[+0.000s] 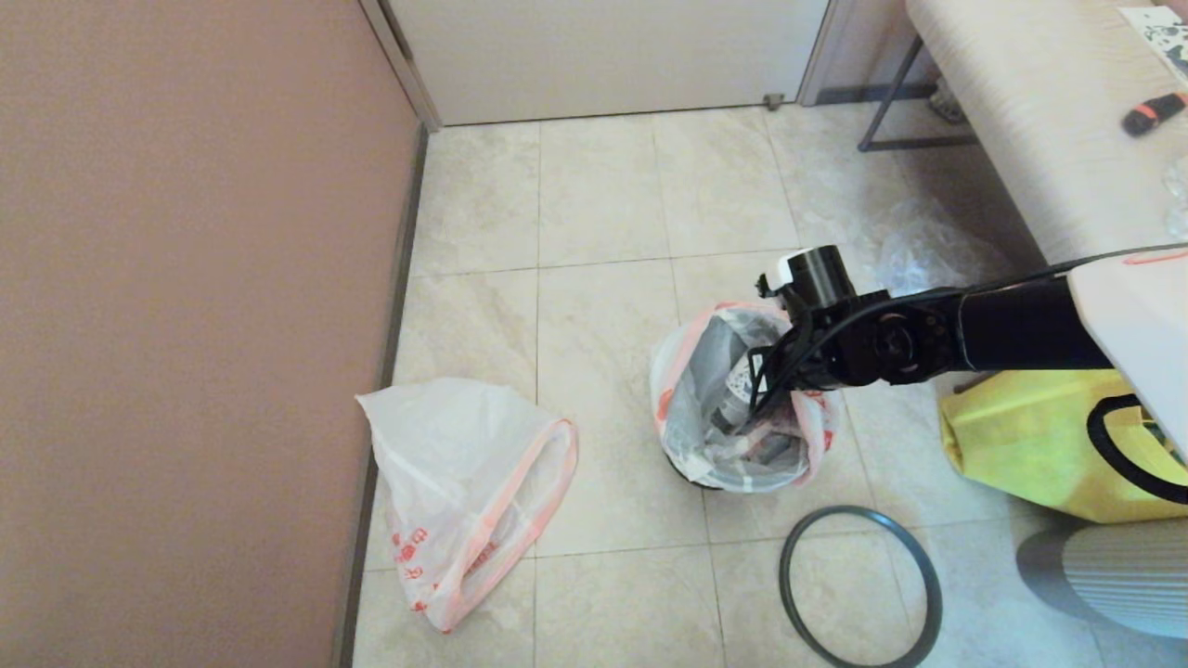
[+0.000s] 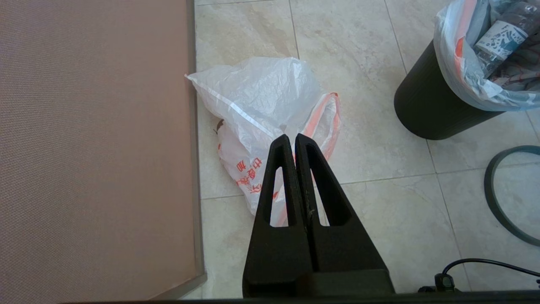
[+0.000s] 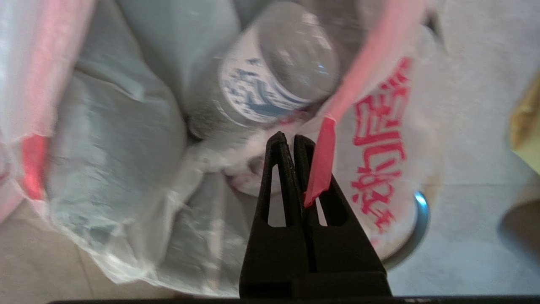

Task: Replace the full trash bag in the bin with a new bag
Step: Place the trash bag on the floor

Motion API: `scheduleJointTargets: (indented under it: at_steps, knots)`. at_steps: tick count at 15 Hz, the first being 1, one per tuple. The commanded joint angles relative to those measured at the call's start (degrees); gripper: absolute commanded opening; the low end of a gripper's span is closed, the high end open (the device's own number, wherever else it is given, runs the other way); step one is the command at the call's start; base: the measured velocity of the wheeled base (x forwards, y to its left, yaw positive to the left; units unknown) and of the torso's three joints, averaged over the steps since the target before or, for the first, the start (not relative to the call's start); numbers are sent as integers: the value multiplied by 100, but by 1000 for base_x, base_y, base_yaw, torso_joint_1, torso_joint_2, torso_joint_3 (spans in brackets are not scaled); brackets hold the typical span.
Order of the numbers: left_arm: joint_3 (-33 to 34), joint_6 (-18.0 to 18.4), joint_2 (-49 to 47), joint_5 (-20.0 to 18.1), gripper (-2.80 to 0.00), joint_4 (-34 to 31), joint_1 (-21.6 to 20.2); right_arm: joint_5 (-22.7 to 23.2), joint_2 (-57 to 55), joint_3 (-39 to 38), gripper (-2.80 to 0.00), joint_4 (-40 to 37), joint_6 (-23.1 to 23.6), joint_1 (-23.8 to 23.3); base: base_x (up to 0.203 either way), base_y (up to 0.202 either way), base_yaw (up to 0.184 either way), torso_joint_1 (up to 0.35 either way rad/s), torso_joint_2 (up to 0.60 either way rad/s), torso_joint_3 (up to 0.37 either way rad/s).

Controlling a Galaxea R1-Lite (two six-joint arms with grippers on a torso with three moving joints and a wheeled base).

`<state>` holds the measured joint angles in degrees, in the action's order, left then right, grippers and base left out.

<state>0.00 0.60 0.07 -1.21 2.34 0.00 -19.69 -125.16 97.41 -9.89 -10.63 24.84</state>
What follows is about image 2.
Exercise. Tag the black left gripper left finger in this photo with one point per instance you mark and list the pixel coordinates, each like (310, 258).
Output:
(276, 261)

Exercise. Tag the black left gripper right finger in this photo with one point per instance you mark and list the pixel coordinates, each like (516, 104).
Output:
(346, 257)

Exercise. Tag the white red-print trash bag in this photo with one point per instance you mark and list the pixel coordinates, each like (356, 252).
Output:
(261, 97)
(451, 63)

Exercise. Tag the empty white red-print trash bag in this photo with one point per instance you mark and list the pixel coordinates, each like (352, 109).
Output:
(261, 97)

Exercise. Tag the black trash bin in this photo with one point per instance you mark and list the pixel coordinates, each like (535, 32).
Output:
(422, 105)

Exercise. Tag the black robot chassis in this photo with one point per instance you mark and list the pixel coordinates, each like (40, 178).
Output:
(443, 283)

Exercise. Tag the plastic bottle blue-white label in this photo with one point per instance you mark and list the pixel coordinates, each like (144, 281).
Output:
(502, 36)

